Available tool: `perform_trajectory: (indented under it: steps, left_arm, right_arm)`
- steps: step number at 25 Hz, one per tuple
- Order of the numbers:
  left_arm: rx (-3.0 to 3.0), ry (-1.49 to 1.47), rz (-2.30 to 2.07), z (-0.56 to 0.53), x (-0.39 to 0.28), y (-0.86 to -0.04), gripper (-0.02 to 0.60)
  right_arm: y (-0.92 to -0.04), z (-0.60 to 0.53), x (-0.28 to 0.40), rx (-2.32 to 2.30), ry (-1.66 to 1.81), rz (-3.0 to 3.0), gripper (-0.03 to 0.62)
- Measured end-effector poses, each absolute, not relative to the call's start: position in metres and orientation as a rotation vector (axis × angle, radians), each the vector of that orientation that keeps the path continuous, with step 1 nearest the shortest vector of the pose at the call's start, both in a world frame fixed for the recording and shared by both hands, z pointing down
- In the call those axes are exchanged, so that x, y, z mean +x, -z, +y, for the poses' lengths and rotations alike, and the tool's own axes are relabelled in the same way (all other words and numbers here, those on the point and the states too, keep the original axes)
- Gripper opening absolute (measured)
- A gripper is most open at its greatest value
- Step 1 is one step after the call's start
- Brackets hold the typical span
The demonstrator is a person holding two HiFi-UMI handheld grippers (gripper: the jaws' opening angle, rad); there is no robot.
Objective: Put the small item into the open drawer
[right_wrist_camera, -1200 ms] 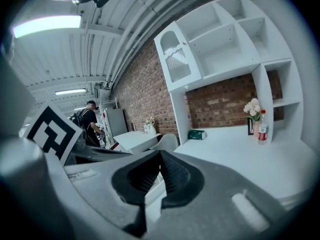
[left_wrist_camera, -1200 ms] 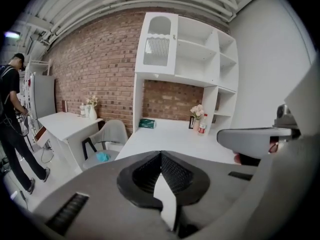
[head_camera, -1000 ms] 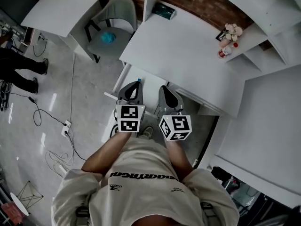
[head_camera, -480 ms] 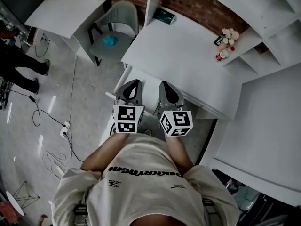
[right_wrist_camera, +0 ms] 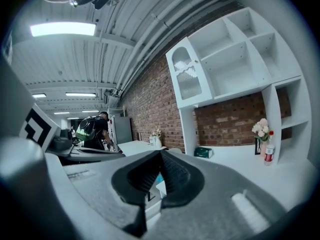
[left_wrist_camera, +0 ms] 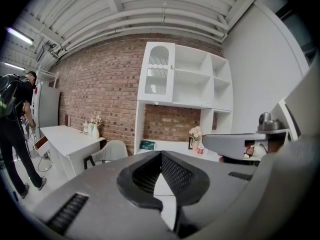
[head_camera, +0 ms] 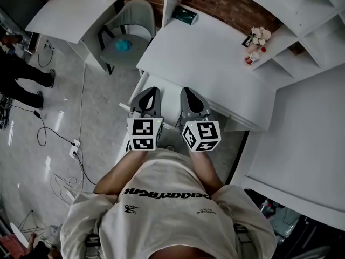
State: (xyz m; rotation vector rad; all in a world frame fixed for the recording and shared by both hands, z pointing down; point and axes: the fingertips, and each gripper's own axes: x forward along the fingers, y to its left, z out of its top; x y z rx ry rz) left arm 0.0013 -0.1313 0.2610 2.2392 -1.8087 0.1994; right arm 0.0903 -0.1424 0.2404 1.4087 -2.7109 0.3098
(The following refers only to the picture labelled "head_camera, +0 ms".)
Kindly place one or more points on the person's right forearm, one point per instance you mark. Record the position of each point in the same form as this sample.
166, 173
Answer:
206, 171

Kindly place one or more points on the white desk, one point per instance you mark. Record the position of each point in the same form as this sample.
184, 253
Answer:
205, 53

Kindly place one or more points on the white side table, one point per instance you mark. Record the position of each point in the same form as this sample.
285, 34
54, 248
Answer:
72, 17

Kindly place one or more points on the teal tissue box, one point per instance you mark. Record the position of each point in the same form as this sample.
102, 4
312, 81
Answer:
185, 15

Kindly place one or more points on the pink cup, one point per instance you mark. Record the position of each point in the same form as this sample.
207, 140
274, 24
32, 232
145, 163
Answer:
252, 49

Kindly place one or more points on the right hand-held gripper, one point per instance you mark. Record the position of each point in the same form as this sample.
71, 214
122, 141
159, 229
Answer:
205, 133

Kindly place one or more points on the person's white printed t-shirt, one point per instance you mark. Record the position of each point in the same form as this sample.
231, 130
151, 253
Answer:
167, 220

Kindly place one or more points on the white upright panel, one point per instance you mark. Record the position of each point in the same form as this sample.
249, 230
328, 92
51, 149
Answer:
171, 4

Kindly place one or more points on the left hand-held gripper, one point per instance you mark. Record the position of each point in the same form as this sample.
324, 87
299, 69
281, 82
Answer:
143, 129

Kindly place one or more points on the white power strip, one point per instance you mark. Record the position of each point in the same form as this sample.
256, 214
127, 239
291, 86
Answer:
74, 148

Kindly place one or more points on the grey chair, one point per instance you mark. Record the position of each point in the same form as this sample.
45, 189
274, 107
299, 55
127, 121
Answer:
134, 23

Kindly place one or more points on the white cubby shelf unit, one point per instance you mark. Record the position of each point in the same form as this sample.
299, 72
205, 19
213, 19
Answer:
304, 23

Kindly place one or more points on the white low cabinet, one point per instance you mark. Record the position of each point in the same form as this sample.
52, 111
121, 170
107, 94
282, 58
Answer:
302, 144

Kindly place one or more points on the white flower bouquet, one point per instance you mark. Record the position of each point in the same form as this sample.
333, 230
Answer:
261, 35

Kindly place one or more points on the person's left forearm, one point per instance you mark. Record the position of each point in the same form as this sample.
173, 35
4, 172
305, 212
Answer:
121, 171

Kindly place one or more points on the black picture frame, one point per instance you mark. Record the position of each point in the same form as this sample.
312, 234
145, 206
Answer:
246, 41

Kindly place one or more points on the white round stool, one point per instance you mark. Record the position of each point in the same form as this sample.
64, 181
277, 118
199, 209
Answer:
19, 234

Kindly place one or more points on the small red white bottle item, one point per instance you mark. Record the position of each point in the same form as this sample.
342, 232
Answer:
252, 57

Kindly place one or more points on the small red cap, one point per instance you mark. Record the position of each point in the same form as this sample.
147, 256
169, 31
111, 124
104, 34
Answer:
263, 49

